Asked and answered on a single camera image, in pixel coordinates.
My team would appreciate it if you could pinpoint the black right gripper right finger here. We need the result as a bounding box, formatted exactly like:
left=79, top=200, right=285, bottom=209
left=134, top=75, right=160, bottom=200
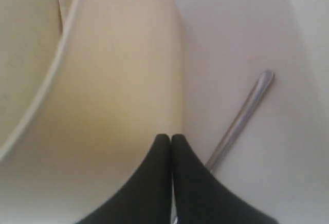
left=171, top=134, right=277, bottom=224

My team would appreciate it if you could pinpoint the cream bin with black triangle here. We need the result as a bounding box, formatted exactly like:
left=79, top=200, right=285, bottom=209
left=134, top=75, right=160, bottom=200
left=1, top=0, right=182, bottom=223

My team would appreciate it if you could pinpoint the stainless steel spoon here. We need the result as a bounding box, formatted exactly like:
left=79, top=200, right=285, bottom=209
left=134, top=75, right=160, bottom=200
left=171, top=203, right=177, bottom=224

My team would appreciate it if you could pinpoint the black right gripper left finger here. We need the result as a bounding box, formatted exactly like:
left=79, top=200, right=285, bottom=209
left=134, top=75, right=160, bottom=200
left=79, top=134, right=172, bottom=223

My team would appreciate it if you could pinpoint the stainless steel table knife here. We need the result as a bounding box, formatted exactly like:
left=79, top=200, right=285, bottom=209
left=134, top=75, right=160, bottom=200
left=205, top=69, right=275, bottom=172

